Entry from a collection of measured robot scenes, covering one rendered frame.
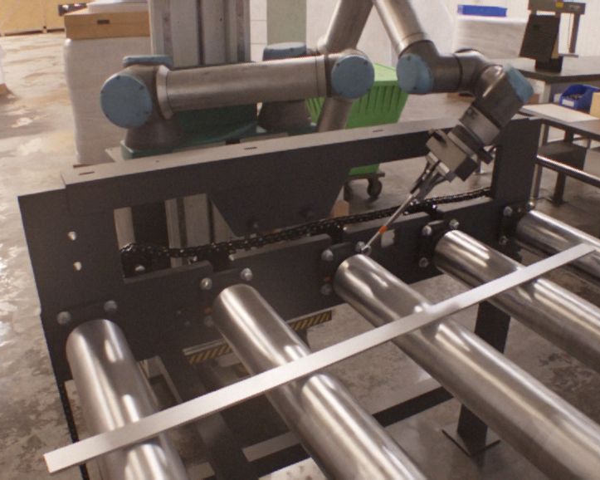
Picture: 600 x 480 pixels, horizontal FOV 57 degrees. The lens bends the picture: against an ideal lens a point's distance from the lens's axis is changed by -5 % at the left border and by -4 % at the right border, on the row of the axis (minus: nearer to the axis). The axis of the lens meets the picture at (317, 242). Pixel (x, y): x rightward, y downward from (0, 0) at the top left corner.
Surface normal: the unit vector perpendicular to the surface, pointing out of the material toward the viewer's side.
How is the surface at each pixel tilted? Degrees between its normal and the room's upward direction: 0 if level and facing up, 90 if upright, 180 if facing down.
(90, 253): 90
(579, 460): 48
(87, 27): 90
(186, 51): 90
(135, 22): 90
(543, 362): 0
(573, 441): 36
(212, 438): 0
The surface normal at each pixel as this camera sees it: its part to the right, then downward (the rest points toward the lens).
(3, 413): 0.01, -0.90
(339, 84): 0.13, 0.42
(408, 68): -0.89, 0.24
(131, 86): -0.09, 0.43
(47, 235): 0.49, 0.38
